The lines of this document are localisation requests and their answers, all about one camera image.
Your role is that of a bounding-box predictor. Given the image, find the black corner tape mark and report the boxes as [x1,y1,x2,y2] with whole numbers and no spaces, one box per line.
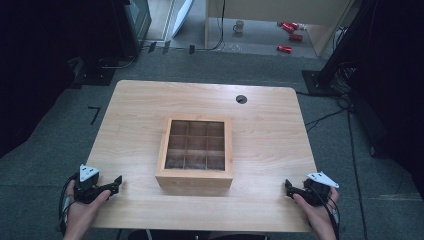
[87,106,102,126]

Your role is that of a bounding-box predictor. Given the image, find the black flat stand base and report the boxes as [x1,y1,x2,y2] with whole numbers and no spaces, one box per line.
[68,56,118,90]

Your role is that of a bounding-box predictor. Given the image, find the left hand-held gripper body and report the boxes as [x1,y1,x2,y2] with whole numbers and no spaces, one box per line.
[73,163,112,205]

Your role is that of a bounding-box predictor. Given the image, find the long black floor cable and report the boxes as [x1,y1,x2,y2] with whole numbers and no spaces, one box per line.
[345,99,369,240]

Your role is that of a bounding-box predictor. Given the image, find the dark monitor cabinet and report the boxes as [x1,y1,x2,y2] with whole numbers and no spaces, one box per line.
[111,0,153,59]

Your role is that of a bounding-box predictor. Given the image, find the black stand with base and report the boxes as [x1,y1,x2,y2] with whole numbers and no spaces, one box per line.
[301,0,381,98]

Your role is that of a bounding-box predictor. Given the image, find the person's left hand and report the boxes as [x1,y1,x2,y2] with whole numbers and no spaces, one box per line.
[63,179,112,240]

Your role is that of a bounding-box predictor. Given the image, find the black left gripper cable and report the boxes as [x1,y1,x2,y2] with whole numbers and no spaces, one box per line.
[58,173,80,236]

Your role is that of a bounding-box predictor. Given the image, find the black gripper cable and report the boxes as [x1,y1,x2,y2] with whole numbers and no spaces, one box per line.
[311,184,342,240]
[58,173,80,236]

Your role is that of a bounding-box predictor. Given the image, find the wooden box with glass lid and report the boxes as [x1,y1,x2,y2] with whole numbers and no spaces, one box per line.
[154,114,235,190]

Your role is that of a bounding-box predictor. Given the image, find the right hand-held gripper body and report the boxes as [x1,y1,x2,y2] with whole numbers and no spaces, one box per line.
[301,171,340,207]

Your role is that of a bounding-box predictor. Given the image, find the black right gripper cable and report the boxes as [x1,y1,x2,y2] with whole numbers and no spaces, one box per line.
[311,184,342,240]

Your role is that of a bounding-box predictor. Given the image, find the black hanging cable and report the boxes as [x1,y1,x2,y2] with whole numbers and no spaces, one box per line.
[194,0,227,53]

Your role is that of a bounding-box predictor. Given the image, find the person's right hand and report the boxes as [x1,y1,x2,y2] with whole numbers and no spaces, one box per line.
[292,186,340,240]

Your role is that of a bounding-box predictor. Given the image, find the white board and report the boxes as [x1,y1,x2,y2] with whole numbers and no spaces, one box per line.
[171,0,195,38]

